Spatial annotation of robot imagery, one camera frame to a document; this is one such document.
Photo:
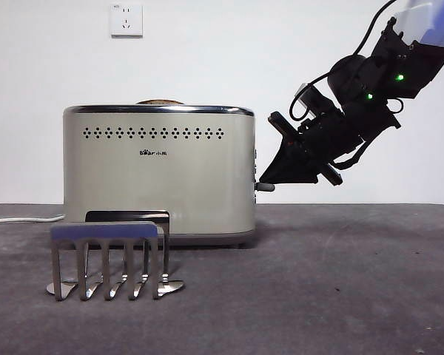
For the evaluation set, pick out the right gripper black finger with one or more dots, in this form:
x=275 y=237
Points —
x=286 y=159
x=303 y=176

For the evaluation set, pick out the grey toaster lever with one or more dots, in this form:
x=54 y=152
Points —
x=266 y=186

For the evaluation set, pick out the brown seeded bread slice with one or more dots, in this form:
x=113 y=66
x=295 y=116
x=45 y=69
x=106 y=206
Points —
x=159 y=102

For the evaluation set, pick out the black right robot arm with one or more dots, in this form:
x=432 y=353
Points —
x=392 y=70

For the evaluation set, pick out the cream and chrome toaster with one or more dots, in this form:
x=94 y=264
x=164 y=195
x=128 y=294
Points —
x=192 y=185

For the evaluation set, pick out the steel toast rack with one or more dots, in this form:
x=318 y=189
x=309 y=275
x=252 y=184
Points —
x=103 y=232

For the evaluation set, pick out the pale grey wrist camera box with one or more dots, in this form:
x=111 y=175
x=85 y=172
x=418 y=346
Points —
x=304 y=94

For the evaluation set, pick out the white wall socket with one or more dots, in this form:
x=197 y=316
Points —
x=126 y=21

